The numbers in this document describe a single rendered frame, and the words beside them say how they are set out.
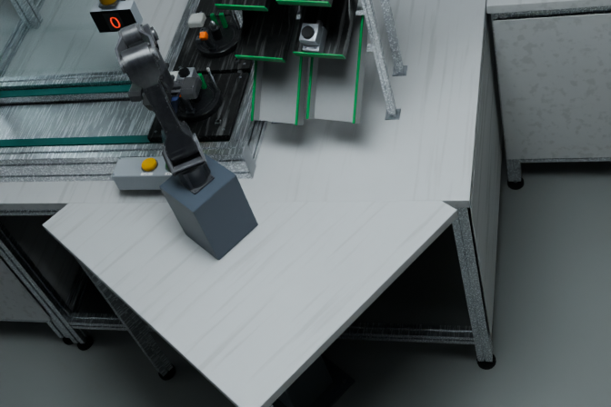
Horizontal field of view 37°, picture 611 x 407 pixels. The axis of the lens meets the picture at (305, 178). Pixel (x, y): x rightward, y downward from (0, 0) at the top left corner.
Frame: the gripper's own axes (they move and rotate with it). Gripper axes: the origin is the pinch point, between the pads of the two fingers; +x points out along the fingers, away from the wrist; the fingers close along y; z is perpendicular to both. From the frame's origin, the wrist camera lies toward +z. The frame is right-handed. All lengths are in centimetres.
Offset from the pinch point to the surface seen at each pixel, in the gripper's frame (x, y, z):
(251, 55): -11.4, 24.6, -3.5
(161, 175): 13.8, -4.1, 13.1
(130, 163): 13.6, -14.6, 8.6
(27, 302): 81, -80, 12
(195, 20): 10.5, -9.5, -45.6
